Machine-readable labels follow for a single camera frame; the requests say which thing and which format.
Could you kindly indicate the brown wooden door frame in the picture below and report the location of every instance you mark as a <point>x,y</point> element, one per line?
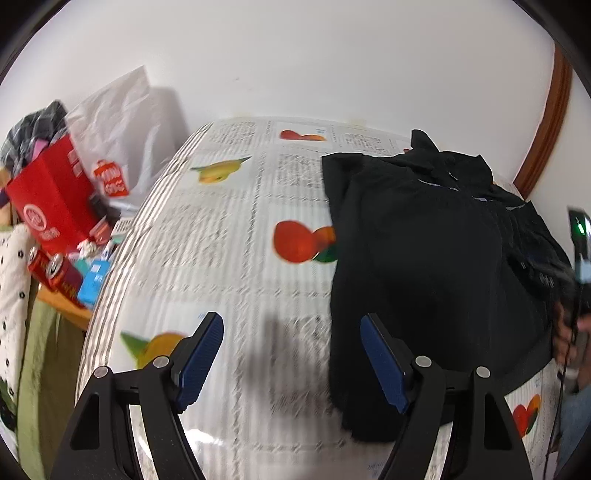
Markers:
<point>550,126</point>

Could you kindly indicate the white plastic Miniso bag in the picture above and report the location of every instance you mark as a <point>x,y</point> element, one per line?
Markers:
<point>125,134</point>

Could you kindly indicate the right red drink can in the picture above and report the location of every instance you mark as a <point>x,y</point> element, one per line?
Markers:
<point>64,278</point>

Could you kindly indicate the fruit print newspaper tablecloth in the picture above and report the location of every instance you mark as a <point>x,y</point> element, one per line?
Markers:
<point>238,224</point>

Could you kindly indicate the plaid cloth in bag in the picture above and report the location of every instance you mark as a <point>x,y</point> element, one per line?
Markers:
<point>47,124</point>

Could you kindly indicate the left red drink can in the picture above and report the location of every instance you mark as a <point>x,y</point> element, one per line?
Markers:
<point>37,263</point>

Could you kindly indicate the person's blue jeans legs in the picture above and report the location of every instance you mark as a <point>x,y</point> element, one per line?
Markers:
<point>575,418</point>

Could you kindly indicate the green bed sheet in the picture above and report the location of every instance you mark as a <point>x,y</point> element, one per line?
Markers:
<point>47,387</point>

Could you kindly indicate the red paper shopping bag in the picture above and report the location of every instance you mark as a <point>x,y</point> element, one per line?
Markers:
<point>52,196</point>

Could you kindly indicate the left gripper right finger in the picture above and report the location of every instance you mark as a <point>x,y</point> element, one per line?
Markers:
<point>484,444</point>

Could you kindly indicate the wooden nightstand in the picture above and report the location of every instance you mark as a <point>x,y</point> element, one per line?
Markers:
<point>78,316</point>

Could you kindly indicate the blue tissue box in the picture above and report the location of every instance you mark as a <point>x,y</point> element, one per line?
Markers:
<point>92,283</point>

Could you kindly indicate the person's right hand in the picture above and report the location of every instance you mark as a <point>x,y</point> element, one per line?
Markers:
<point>564,352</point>

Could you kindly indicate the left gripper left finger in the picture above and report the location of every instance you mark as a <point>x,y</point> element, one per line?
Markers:
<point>98,441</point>

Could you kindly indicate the black white blue jacket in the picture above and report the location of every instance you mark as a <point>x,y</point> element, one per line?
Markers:
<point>449,262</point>

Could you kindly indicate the red drink can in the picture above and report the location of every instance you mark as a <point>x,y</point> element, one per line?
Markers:
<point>64,278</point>
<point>37,263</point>

